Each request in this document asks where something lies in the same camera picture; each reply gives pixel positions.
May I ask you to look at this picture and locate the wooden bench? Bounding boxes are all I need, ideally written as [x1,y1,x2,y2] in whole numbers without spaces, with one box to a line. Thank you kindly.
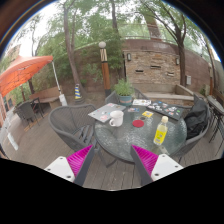
[29,85,63,109]

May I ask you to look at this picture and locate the black jacket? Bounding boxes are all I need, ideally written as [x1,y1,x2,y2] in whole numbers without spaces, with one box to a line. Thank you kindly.
[183,99,209,140]

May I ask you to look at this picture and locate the wooden globe lamp post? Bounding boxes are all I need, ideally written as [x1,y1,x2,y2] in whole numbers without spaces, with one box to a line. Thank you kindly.
[98,40,113,98]

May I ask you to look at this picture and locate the white ceramic mug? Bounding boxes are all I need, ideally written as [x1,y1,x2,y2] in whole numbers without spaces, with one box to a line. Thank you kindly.
[108,110,125,128]

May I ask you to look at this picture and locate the black laptop with stickers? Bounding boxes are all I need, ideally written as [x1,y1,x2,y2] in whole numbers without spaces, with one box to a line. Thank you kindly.
[146,100,185,122]

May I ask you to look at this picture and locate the grey wicker chair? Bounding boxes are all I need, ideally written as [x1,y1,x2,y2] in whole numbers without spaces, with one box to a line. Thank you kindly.
[104,88,149,105]
[173,96,213,161]
[48,103,101,153]

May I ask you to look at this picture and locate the white sticker sheet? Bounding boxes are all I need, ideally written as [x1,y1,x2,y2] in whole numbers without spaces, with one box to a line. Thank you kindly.
[132,98,152,107]

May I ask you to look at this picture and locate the stone fountain basin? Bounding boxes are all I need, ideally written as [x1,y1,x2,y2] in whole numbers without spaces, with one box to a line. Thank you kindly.
[143,84,196,106]

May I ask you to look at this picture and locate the green plant in blue pot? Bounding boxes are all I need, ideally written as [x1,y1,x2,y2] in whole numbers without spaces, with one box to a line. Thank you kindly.
[112,78,136,107]

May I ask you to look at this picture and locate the flat round red coaster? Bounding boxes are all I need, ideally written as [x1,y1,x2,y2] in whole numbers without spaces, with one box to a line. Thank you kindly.
[132,119,145,129]

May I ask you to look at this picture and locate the orange patio umbrella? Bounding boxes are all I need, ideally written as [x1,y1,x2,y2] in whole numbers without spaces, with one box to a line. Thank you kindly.
[0,54,68,107]

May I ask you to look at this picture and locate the silver laptop with stickers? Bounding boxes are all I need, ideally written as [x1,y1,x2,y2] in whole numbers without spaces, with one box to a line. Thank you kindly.
[87,102,127,124]

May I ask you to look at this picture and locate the yellow card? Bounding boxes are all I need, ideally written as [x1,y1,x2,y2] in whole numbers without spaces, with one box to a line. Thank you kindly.
[141,110,154,119]

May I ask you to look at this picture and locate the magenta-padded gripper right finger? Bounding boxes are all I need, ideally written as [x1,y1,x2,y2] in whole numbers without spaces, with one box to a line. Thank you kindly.
[129,144,184,187]

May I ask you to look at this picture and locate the group of dark chairs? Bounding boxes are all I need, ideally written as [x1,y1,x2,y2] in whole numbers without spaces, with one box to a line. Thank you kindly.
[14,97,44,124]

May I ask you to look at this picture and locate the forked trunk tree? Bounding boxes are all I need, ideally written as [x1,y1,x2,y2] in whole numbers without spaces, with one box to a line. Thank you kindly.
[139,0,208,88]

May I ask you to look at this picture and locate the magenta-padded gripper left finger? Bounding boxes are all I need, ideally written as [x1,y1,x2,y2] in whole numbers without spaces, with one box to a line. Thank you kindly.
[44,144,97,187]

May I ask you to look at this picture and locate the blue yellow striped bollard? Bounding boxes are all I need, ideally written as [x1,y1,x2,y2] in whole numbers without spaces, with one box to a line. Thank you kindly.
[73,83,83,100]

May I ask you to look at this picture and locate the yellow-labelled clear drink bottle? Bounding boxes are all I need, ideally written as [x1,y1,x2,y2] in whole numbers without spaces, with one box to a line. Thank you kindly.
[153,115,170,146]

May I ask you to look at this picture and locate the dark side table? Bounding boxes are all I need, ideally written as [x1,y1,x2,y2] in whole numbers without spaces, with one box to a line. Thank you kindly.
[206,94,224,144]

